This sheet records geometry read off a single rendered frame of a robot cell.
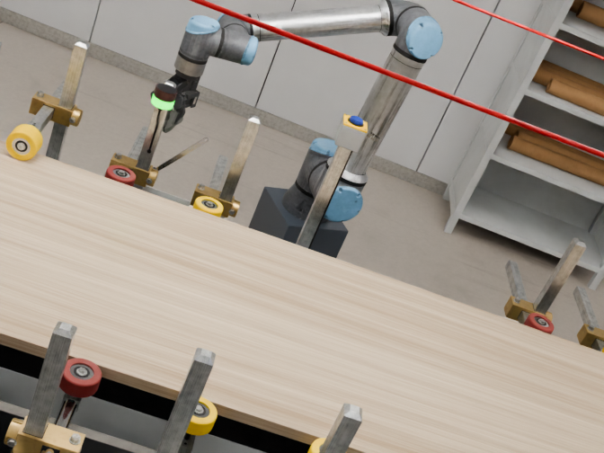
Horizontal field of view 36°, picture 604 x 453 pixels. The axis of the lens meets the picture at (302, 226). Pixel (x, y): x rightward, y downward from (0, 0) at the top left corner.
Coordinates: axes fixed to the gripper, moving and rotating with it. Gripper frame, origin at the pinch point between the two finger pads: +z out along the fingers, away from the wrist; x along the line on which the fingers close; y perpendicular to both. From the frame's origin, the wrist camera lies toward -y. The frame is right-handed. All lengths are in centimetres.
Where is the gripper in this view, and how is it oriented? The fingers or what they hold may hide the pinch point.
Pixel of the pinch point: (164, 128)
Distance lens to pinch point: 292.7
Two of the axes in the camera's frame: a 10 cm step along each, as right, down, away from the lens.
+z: -3.6, 8.1, 4.7
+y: 5.0, -2.6, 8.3
